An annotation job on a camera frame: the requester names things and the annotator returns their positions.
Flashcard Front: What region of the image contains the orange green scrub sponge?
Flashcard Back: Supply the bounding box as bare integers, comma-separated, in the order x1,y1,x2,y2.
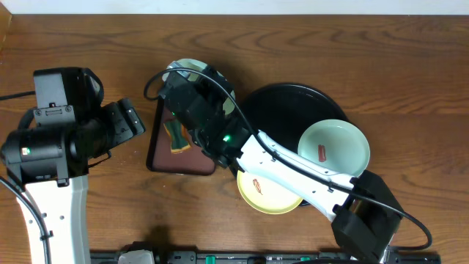
163,119,191,154

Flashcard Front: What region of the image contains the mint green plate top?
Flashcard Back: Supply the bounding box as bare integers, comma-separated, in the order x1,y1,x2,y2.
162,59,235,116

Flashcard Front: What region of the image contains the mint green plate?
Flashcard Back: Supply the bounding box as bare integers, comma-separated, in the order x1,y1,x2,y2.
162,59,235,116
298,119,371,177

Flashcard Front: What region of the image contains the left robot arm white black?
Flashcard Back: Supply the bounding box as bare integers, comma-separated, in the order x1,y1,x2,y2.
1,98,146,263

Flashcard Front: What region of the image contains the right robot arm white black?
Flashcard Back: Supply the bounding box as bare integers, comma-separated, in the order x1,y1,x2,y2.
158,77,403,263

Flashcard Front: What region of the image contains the black rectangular tray brown liquid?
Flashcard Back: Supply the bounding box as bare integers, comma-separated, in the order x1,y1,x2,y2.
146,100,215,176

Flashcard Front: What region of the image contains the round black serving tray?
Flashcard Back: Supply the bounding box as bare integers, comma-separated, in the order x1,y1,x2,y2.
240,83,349,153

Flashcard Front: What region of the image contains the yellow plate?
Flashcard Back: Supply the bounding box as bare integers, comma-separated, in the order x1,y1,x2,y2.
237,171,303,215

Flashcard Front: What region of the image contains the mint green plate right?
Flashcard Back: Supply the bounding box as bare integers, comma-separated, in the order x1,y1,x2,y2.
298,119,371,177

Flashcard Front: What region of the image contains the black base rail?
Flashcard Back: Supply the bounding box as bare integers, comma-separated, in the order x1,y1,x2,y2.
89,241,440,264

